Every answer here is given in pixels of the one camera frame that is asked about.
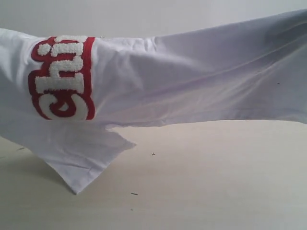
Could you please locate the white t-shirt red lettering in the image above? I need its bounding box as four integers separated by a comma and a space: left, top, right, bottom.
0, 9, 307, 194

